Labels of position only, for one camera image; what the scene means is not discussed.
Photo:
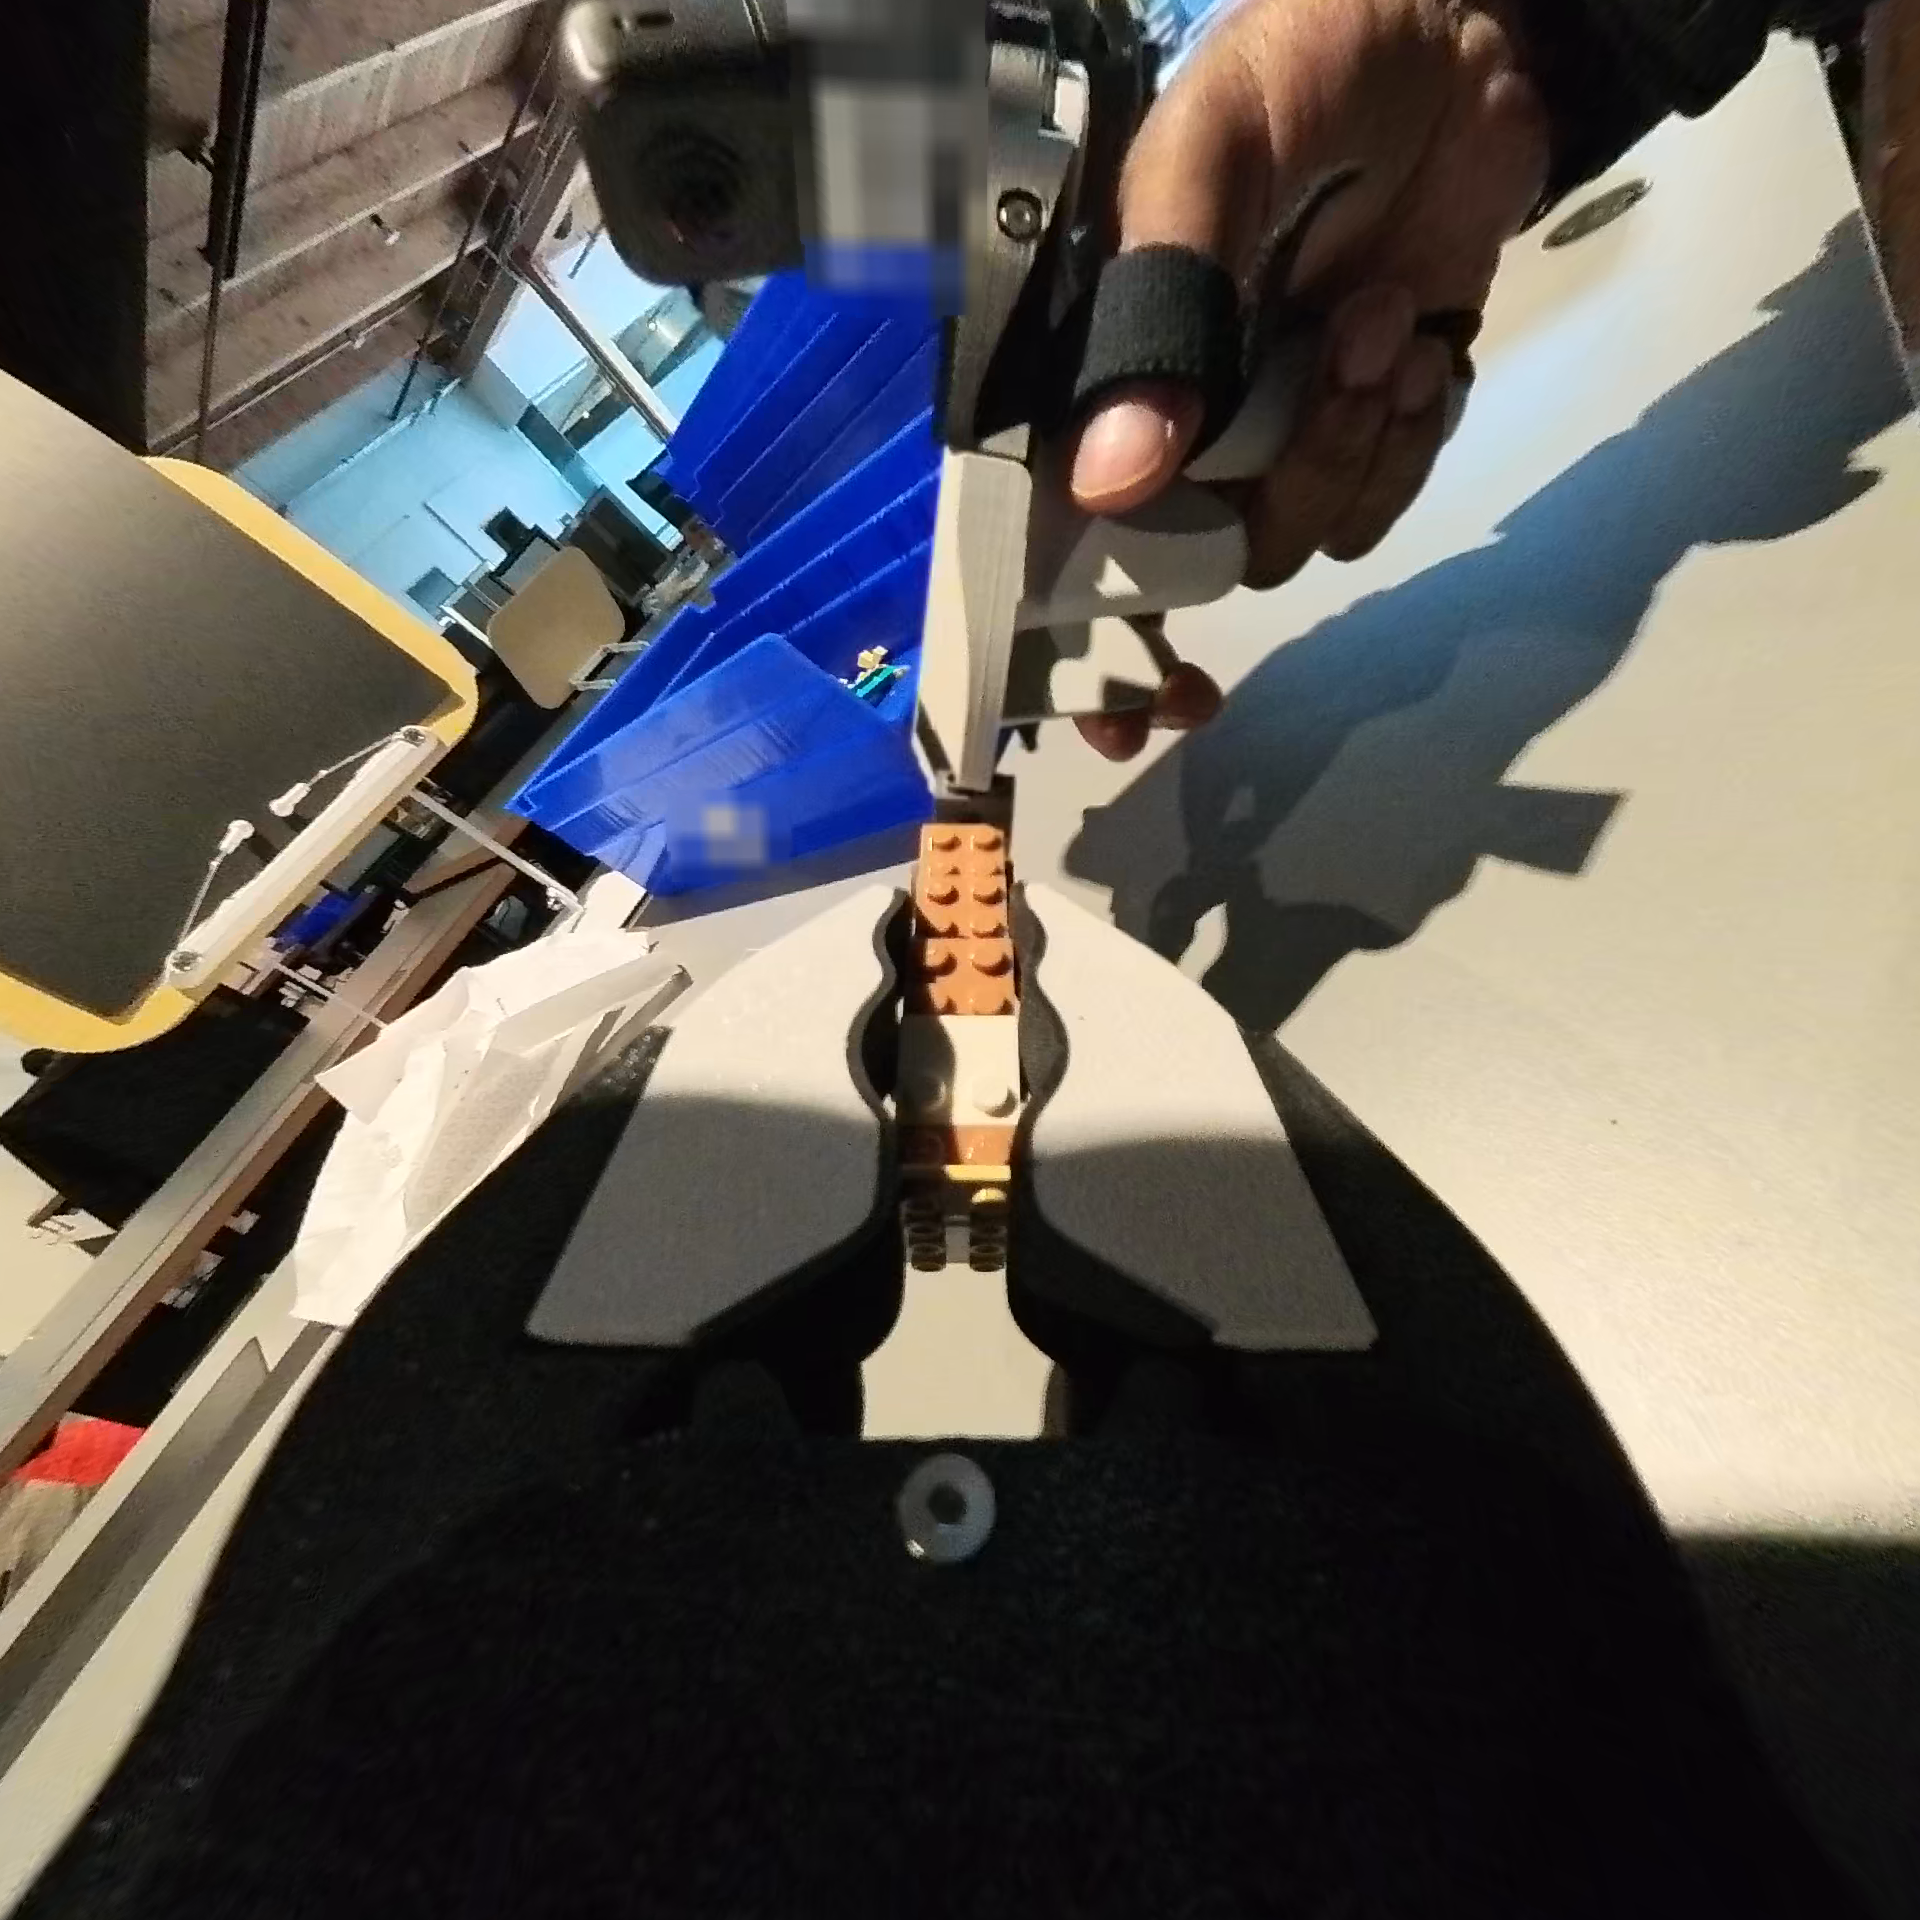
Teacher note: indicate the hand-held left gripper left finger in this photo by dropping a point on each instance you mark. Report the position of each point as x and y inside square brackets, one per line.
[704, 1201]

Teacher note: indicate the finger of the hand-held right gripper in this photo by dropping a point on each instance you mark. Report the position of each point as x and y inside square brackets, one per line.
[971, 632]

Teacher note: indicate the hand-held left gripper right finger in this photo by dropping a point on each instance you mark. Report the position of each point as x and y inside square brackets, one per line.
[1203, 1201]

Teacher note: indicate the orange toy brick model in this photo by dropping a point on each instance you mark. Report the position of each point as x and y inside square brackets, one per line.
[968, 912]

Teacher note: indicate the person's right forearm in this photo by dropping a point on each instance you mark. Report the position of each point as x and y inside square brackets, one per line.
[1682, 60]

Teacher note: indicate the grey desk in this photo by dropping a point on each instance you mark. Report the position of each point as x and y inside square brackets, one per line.
[1573, 1046]

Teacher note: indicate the background wooden desk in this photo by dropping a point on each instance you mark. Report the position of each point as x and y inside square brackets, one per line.
[228, 1170]

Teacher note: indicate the person's right hand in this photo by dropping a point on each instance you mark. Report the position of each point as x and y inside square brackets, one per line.
[1348, 149]

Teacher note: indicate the loose small toy bricks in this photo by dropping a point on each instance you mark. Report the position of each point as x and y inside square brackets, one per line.
[867, 671]

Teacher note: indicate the stack of blue plastic bins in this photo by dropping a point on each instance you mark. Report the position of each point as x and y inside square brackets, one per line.
[809, 446]

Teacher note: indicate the beige chair backrest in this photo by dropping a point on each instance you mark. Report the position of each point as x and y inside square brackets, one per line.
[552, 625]

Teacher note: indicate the red object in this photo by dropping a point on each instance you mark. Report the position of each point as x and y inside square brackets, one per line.
[62, 1452]

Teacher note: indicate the dark board with yellow rim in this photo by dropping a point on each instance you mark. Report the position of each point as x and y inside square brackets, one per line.
[184, 671]

